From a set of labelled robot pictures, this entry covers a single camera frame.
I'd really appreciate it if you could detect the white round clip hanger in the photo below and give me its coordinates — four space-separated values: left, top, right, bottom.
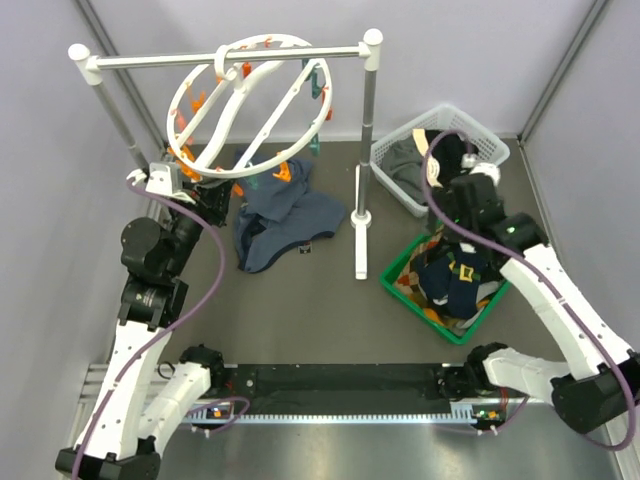
165 33 333 182

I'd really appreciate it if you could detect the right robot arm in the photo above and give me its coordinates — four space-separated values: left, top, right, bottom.
429 173 639 435

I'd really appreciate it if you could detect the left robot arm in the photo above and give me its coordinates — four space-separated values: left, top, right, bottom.
55 181 232 479

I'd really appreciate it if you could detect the pile of socks in bin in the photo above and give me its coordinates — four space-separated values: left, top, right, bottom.
410 235 503 328

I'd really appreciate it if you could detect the teal clothespin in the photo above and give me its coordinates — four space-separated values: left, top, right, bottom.
246 175 262 190

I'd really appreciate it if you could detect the black cloth in basket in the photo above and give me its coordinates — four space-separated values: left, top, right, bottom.
426 134 471 187

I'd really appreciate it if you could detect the blue cloth on floor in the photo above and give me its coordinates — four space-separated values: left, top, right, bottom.
233 158 346 274

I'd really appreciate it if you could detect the orange clothespin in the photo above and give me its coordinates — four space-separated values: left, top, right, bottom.
272 161 292 183

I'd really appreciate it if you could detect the grey cloth in basket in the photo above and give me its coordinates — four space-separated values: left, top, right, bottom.
381 137 427 206

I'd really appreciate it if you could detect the white plastic laundry basket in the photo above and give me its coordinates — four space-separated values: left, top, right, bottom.
371 103 510 218

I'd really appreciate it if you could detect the small black tag on floor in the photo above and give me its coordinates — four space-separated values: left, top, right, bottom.
298 242 312 254

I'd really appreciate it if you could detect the green plastic bin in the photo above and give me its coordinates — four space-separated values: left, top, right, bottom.
379 235 510 345

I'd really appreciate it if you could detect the white metal drying rack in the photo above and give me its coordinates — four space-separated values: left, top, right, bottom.
67 29 383 280

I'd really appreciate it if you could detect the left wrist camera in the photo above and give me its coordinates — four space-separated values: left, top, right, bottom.
126 162 196 205

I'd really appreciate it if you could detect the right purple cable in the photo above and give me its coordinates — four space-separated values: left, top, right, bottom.
420 129 640 452

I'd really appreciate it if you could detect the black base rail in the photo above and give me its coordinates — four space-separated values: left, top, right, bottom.
220 363 479 400

